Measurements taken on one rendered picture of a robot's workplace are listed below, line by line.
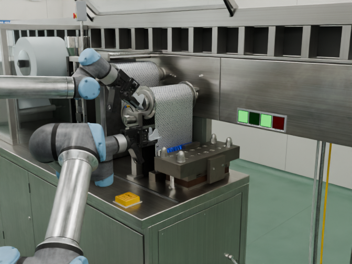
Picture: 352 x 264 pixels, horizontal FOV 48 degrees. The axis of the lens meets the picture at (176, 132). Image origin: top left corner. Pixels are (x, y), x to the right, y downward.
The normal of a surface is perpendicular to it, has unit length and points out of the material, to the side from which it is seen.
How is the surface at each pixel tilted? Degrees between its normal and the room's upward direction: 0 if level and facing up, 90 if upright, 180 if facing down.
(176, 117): 90
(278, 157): 90
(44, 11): 90
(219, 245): 90
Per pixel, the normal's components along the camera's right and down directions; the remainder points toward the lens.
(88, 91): 0.44, 0.22
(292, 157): -0.72, 0.17
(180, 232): 0.70, 0.18
